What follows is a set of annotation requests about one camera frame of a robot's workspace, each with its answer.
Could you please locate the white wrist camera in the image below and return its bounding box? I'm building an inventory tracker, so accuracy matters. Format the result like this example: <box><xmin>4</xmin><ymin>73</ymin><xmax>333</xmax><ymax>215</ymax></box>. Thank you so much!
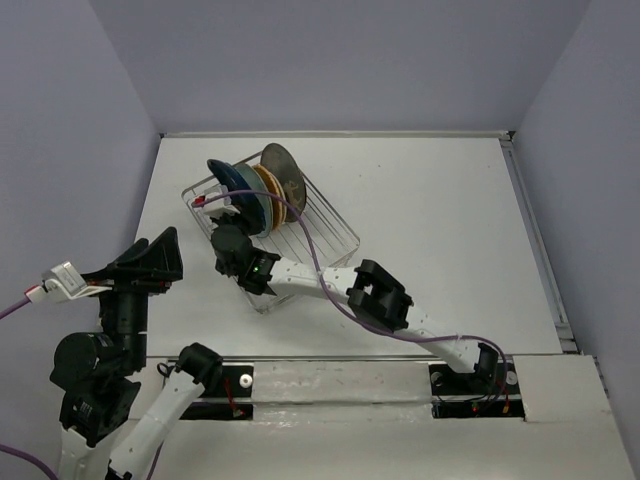
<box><xmin>24</xmin><ymin>261</ymin><xmax>112</xmax><ymax>304</ymax></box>
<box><xmin>191</xmin><ymin>185</ymin><xmax>239</xmax><ymax>220</ymax></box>

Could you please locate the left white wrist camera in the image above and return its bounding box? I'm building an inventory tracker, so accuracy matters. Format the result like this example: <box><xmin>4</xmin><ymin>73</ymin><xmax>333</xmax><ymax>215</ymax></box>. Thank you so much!
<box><xmin>24</xmin><ymin>261</ymin><xmax>112</xmax><ymax>304</ymax></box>

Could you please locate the dark blue leaf plate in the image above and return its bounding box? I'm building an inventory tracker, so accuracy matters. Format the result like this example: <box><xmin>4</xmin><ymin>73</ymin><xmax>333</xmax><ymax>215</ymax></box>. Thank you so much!
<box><xmin>207</xmin><ymin>159</ymin><xmax>266</xmax><ymax>235</ymax></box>

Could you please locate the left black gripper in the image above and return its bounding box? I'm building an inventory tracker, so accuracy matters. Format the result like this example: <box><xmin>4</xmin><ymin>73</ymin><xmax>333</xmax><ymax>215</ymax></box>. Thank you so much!
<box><xmin>86</xmin><ymin>221</ymin><xmax>188</xmax><ymax>365</ymax></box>

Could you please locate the grey reindeer plate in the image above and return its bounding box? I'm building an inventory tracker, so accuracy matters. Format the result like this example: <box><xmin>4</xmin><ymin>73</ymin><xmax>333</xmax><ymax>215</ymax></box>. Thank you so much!
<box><xmin>260</xmin><ymin>143</ymin><xmax>307</xmax><ymax>215</ymax></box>

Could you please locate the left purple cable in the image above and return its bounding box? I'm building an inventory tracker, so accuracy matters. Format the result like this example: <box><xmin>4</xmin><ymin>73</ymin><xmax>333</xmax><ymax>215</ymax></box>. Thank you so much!
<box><xmin>0</xmin><ymin>294</ymin><xmax>164</xmax><ymax>480</ymax></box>

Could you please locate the orange woven round plate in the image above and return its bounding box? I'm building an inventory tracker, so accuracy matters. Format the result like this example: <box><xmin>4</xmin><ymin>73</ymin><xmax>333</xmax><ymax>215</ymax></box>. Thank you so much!
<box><xmin>253</xmin><ymin>165</ymin><xmax>287</xmax><ymax>230</ymax></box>

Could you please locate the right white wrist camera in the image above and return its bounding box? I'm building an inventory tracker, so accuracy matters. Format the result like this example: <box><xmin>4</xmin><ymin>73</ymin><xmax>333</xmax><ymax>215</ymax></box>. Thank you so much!
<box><xmin>191</xmin><ymin>185</ymin><xmax>239</xmax><ymax>220</ymax></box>

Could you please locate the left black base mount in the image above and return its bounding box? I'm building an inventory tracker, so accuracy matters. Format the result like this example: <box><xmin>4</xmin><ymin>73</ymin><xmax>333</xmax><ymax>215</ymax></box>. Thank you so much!
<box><xmin>181</xmin><ymin>363</ymin><xmax>254</xmax><ymax>421</ymax></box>

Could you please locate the teal flower plate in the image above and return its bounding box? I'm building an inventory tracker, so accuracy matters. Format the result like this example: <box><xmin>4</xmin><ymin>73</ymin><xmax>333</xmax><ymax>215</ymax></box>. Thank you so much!
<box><xmin>235</xmin><ymin>163</ymin><xmax>273</xmax><ymax>238</ymax></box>

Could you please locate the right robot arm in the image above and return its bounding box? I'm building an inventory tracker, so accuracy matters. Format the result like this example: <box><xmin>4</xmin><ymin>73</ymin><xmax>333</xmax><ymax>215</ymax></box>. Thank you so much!
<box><xmin>211</xmin><ymin>225</ymin><xmax>500</xmax><ymax>392</ymax></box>

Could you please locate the purple cable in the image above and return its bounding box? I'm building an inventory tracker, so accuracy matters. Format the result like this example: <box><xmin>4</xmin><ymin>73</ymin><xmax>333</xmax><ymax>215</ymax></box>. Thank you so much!
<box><xmin>192</xmin><ymin>189</ymin><xmax>511</xmax><ymax>406</ymax></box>
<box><xmin>0</xmin><ymin>294</ymin><xmax>164</xmax><ymax>480</ymax></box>

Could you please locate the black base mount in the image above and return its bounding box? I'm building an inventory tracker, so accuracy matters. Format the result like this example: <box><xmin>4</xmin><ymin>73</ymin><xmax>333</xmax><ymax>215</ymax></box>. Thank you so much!
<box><xmin>429</xmin><ymin>361</ymin><xmax>525</xmax><ymax>419</ymax></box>
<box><xmin>181</xmin><ymin>363</ymin><xmax>254</xmax><ymax>421</ymax></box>

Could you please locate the metal wire dish rack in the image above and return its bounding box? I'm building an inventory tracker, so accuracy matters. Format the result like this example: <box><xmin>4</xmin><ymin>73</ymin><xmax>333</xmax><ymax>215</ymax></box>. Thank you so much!
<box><xmin>181</xmin><ymin>162</ymin><xmax>361</xmax><ymax>315</ymax></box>

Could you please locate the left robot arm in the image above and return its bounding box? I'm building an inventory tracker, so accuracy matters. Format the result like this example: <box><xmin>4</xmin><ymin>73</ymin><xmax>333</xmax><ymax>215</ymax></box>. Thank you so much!
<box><xmin>43</xmin><ymin>227</ymin><xmax>223</xmax><ymax>479</ymax></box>

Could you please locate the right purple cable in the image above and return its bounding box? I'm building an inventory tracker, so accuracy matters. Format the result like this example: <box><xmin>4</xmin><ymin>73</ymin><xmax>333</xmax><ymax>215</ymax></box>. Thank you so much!
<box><xmin>192</xmin><ymin>189</ymin><xmax>511</xmax><ymax>406</ymax></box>

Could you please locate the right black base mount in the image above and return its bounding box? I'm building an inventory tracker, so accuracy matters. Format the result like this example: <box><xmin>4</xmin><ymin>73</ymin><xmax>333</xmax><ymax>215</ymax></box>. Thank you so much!
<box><xmin>429</xmin><ymin>361</ymin><xmax>525</xmax><ymax>419</ymax></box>

